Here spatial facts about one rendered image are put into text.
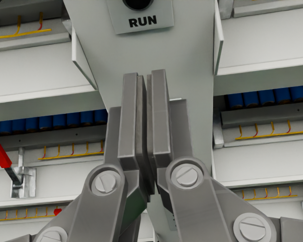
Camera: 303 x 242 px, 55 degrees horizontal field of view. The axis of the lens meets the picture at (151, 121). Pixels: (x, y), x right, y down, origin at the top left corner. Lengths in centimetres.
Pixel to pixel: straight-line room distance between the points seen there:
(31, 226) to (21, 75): 42
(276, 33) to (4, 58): 24
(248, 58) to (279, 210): 39
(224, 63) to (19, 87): 17
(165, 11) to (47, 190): 31
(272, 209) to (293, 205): 4
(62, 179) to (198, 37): 29
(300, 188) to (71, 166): 40
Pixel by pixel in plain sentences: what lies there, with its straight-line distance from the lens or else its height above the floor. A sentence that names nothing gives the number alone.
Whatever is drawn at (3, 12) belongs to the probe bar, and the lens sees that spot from 30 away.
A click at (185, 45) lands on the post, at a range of 22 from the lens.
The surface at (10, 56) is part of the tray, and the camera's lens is 30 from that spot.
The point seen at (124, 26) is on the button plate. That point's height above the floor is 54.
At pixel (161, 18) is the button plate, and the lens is 20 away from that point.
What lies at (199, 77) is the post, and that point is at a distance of 24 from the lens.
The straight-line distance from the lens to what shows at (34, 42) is 28.
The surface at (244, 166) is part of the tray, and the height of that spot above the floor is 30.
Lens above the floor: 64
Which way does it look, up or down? 49 degrees down
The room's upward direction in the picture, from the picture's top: 13 degrees counter-clockwise
